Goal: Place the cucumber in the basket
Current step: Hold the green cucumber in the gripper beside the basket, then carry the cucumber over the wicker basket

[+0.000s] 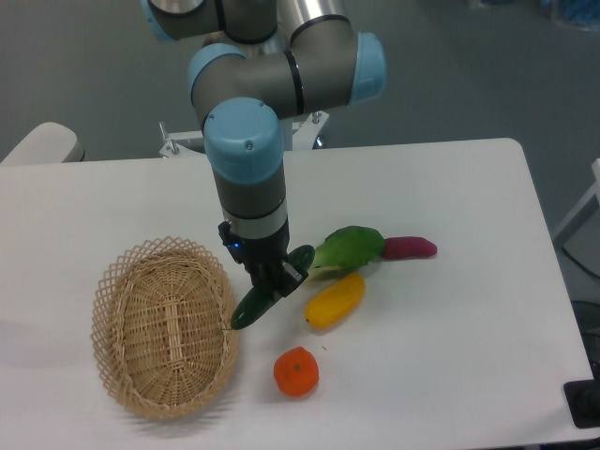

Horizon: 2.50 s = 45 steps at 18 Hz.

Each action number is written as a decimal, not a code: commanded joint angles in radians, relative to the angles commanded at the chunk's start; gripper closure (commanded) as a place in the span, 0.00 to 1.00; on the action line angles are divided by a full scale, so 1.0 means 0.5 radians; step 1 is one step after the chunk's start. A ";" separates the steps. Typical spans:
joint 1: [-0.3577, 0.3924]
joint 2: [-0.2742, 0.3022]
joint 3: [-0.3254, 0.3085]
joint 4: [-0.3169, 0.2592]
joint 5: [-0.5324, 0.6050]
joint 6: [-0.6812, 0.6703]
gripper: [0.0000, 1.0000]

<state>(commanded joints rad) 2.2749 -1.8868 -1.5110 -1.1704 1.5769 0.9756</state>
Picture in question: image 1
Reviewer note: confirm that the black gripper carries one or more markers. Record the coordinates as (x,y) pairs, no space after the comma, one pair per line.
(265,259)

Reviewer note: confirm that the dark green cucumber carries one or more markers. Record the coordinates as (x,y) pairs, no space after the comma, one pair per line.
(249,311)

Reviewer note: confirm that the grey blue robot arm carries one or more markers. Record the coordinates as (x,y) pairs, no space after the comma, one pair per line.
(264,62)

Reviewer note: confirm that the oval wicker basket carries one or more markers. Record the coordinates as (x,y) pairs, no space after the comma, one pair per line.
(161,330)

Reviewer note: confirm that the yellow mango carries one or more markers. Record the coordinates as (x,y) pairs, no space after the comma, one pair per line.
(336,302)

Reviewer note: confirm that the green bok choy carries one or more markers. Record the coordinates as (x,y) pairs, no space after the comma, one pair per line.
(346,249)

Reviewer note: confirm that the orange tangerine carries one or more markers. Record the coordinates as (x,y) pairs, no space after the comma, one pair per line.
(296,372)

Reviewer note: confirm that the purple sweet potato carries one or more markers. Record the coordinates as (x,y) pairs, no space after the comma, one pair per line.
(408,247)

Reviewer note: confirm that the white chair seat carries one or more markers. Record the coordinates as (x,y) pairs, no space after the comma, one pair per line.
(48,143)

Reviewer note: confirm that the black device at table edge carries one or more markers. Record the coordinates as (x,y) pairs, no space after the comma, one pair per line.
(583,402)

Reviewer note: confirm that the blue object top right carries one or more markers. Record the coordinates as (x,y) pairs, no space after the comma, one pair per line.
(582,15)

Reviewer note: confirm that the white furniture frame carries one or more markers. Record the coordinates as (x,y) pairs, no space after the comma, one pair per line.
(582,211)

